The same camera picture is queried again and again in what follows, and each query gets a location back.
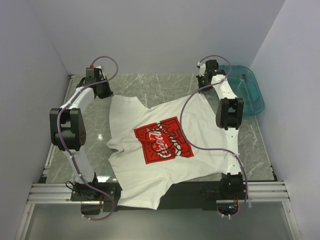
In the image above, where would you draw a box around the teal plastic bin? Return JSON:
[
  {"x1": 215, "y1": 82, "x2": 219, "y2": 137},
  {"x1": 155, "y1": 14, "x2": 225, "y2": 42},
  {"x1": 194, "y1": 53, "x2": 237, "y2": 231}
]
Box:
[{"x1": 227, "y1": 65, "x2": 265, "y2": 118}]

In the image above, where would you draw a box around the white t-shirt red print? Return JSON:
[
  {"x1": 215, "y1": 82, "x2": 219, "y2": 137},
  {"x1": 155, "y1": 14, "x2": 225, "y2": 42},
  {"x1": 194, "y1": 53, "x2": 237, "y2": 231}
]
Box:
[{"x1": 107, "y1": 94, "x2": 227, "y2": 210}]

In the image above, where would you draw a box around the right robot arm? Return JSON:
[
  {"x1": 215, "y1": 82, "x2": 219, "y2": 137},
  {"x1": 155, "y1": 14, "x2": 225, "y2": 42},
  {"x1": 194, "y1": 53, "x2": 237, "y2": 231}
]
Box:
[{"x1": 196, "y1": 59, "x2": 245, "y2": 200}]

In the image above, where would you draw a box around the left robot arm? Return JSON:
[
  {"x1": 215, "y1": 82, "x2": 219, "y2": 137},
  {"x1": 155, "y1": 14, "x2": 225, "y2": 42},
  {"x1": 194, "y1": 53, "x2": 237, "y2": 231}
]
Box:
[{"x1": 49, "y1": 65, "x2": 113, "y2": 201}]

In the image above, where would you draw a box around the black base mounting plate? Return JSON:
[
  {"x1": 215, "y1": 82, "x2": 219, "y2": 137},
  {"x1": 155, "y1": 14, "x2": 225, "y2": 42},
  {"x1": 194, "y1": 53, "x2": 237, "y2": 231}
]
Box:
[{"x1": 69, "y1": 177, "x2": 247, "y2": 215}]

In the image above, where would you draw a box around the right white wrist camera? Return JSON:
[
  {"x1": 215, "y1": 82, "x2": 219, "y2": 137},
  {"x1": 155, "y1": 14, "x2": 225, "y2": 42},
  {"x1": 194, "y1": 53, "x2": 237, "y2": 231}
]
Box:
[{"x1": 197, "y1": 61, "x2": 206, "y2": 77}]

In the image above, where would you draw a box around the aluminium frame rail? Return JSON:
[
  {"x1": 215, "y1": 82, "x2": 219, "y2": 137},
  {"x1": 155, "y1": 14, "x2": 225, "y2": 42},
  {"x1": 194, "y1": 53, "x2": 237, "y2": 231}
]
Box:
[{"x1": 26, "y1": 181, "x2": 290, "y2": 204}]

